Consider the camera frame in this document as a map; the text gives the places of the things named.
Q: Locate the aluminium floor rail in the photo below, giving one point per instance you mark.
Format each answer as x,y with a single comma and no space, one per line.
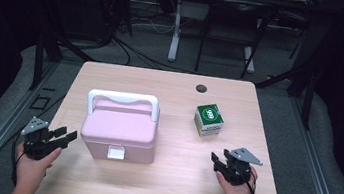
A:
318,173
1,128

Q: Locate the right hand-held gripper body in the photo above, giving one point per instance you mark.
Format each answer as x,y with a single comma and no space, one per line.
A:
237,171

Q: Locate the dark round table grommet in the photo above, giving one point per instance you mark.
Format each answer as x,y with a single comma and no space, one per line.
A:
201,88

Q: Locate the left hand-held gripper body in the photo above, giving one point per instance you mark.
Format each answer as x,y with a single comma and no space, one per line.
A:
35,146

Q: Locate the green and white small box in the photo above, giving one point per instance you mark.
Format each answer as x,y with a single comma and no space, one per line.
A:
209,118

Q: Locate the black chair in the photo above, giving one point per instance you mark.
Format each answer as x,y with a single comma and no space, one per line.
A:
233,24

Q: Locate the black metal stand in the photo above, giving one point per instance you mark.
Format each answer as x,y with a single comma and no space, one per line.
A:
38,59
309,95

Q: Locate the person's left hand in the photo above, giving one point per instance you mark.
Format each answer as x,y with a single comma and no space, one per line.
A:
30,172

